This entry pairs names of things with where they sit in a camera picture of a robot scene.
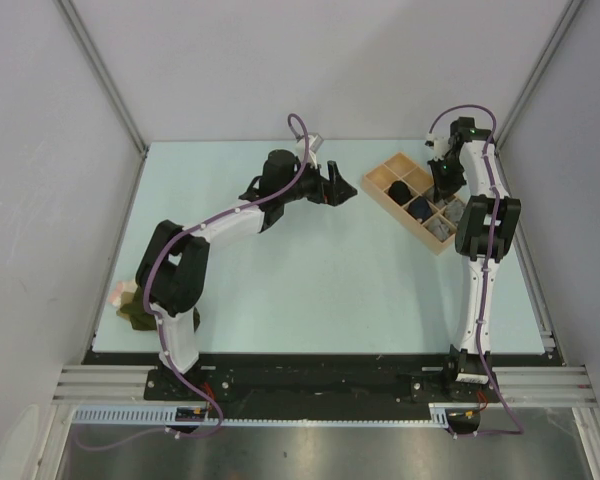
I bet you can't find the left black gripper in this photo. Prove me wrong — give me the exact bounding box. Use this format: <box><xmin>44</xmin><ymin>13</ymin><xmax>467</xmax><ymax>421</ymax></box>
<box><xmin>279</xmin><ymin>155</ymin><xmax>355</xmax><ymax>207</ymax></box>

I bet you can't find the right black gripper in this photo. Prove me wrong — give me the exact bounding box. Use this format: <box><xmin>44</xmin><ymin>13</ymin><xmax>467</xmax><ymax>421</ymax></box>
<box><xmin>428</xmin><ymin>155</ymin><xmax>467</xmax><ymax>203</ymax></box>

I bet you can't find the olive green underwear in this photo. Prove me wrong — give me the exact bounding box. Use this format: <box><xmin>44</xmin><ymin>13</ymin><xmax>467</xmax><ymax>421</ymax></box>
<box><xmin>117</xmin><ymin>287</ymin><xmax>202</xmax><ymax>334</ymax></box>

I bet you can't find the grey beige underwear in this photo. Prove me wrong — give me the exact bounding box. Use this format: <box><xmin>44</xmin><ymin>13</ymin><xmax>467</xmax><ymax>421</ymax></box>
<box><xmin>424</xmin><ymin>186</ymin><xmax>445</xmax><ymax>203</ymax></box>

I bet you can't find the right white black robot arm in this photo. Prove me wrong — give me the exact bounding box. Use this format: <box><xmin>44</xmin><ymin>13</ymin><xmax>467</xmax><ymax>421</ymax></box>
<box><xmin>426</xmin><ymin>117</ymin><xmax>521</xmax><ymax>356</ymax></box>

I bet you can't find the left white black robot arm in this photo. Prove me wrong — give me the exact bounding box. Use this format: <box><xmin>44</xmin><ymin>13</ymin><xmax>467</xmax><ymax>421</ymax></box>
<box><xmin>135</xmin><ymin>149</ymin><xmax>357</xmax><ymax>400</ymax></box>

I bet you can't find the grey rolled underwear back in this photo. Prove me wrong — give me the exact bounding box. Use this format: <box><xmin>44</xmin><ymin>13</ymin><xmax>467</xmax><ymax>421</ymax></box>
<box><xmin>443</xmin><ymin>199</ymin><xmax>465</xmax><ymax>225</ymax></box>

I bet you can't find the grey rolled underwear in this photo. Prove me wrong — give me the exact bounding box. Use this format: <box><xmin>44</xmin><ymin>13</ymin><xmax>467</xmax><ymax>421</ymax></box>
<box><xmin>443</xmin><ymin>199</ymin><xmax>465</xmax><ymax>225</ymax></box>
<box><xmin>426</xmin><ymin>217</ymin><xmax>454</xmax><ymax>242</ymax></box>

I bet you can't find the navy rolled underwear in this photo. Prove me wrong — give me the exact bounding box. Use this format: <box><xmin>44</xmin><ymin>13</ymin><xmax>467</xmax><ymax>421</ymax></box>
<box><xmin>407</xmin><ymin>196</ymin><xmax>433</xmax><ymax>223</ymax></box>

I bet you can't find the grey rolled underwear front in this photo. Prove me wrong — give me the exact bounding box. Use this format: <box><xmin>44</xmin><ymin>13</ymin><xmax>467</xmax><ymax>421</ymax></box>
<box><xmin>426</xmin><ymin>217</ymin><xmax>454</xmax><ymax>242</ymax></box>

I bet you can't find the black rolled underwear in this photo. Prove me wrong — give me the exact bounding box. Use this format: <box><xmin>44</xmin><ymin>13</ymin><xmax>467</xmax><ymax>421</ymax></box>
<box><xmin>387</xmin><ymin>180</ymin><xmax>413</xmax><ymax>206</ymax></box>

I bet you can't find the wooden compartment box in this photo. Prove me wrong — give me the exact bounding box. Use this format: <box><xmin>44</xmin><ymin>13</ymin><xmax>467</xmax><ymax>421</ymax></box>
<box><xmin>361</xmin><ymin>152</ymin><xmax>465</xmax><ymax>255</ymax></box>

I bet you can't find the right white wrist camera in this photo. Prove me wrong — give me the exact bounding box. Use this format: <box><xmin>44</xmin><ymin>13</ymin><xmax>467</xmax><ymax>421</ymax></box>
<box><xmin>425</xmin><ymin>132</ymin><xmax>451</xmax><ymax>155</ymax></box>

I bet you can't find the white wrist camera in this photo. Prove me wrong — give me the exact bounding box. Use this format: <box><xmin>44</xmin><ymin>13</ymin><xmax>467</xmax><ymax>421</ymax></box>
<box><xmin>296</xmin><ymin>133</ymin><xmax>324</xmax><ymax>169</ymax></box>
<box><xmin>425</xmin><ymin>132</ymin><xmax>451</xmax><ymax>155</ymax></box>

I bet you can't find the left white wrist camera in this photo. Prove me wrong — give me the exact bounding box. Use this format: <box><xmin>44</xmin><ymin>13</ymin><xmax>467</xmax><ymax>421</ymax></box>
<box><xmin>296</xmin><ymin>133</ymin><xmax>324</xmax><ymax>169</ymax></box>

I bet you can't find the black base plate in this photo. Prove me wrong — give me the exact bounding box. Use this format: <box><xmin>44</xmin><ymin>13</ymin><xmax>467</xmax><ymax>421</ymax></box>
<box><xmin>81</xmin><ymin>351</ymin><xmax>564</xmax><ymax>435</ymax></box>

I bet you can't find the aluminium front rail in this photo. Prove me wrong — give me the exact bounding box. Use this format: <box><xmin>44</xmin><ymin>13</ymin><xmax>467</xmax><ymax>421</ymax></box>
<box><xmin>52</xmin><ymin>365</ymin><xmax>598</xmax><ymax>408</ymax></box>

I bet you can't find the right aluminium frame post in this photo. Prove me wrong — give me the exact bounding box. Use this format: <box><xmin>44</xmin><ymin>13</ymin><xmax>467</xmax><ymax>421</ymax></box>
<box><xmin>490</xmin><ymin>0</ymin><xmax>586</xmax><ymax>151</ymax></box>

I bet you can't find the aluminium frame post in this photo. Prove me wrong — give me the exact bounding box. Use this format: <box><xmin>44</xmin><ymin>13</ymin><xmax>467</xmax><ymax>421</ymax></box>
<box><xmin>490</xmin><ymin>0</ymin><xmax>586</xmax><ymax>151</ymax></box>
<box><xmin>54</xmin><ymin>0</ymin><xmax>148</xmax><ymax>158</ymax></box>

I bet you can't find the slotted cable duct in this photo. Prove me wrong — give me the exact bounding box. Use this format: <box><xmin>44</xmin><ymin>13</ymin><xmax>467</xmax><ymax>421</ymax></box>
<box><xmin>72</xmin><ymin>403</ymin><xmax>470</xmax><ymax>428</ymax></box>

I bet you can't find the left aluminium frame post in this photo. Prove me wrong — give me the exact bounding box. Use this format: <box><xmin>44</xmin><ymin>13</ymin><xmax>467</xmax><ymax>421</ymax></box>
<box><xmin>54</xmin><ymin>0</ymin><xmax>148</xmax><ymax>158</ymax></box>

